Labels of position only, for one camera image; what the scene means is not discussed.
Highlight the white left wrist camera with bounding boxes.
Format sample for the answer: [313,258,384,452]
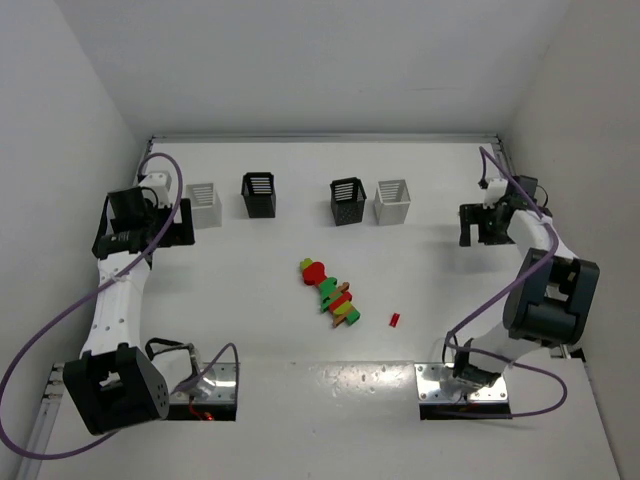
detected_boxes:
[139,171,172,205]

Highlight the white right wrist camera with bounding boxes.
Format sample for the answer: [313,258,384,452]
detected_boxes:
[481,177,509,209]

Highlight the metal base plate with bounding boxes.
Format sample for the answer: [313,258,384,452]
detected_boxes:
[169,362,237,407]
[414,362,509,406]

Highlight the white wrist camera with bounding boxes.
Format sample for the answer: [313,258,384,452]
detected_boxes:
[139,171,172,205]
[481,177,509,209]

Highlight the red rounded lego brick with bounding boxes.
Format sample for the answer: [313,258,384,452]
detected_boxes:
[301,261,327,286]

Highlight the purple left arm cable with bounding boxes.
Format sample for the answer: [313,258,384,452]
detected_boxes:
[0,152,239,459]

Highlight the white slotted bin far left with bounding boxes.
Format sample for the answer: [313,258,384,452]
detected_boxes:
[186,182,222,230]

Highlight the white slotted bin far right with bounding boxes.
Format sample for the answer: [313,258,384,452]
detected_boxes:
[374,179,411,226]

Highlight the black slotted bin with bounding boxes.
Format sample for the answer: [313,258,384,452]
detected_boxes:
[241,172,276,218]
[330,177,367,226]

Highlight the green red brown lego stack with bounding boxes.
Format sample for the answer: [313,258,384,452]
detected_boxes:
[317,277,361,328]

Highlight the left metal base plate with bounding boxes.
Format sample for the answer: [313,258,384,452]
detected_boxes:
[169,362,237,407]

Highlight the black slotted bin left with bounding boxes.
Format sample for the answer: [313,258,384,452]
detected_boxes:
[241,172,276,218]

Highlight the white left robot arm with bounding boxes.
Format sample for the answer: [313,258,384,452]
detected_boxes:
[63,182,197,435]

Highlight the lime lego brick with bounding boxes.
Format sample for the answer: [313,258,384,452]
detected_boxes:
[299,258,313,271]

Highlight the small red lego piece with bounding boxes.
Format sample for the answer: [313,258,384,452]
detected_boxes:
[389,313,400,328]

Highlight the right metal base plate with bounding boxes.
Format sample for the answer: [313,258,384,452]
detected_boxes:
[414,362,509,406]

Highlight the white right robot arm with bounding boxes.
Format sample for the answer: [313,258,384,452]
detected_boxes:
[452,176,600,391]

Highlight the white slotted bin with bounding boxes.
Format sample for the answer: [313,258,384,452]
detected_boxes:
[186,182,222,230]
[374,179,411,226]

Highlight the black slotted bin right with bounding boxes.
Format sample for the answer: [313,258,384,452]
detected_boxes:
[330,177,367,226]

